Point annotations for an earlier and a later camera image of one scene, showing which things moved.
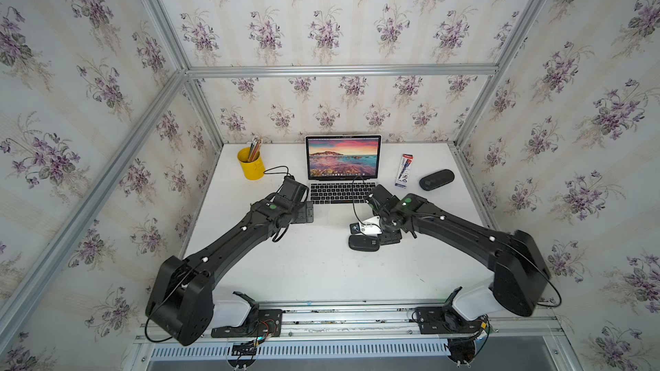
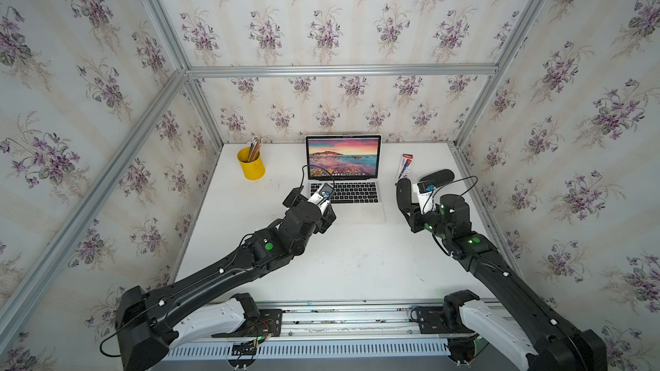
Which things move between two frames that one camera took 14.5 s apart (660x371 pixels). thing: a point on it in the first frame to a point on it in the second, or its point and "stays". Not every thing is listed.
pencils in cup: x=254 y=149 stays
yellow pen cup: x=253 y=170 stays
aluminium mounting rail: x=502 y=325 stays
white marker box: x=405 y=170 stays
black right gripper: x=387 y=237 to x=412 y=218
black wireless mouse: x=363 y=243 to x=326 y=191
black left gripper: x=304 y=215 to x=323 y=222
